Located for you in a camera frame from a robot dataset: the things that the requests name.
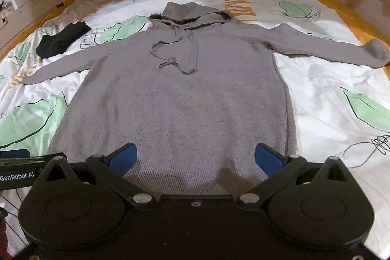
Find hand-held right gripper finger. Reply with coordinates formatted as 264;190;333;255
236;143;355;210

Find black folded cloth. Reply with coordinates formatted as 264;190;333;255
36;21;92;59

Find white leaf print bed sheet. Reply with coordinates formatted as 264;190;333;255
0;0;390;257

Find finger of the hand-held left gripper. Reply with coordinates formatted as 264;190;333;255
0;149;67;168

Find grey hoodie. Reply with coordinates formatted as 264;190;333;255
19;1;390;196

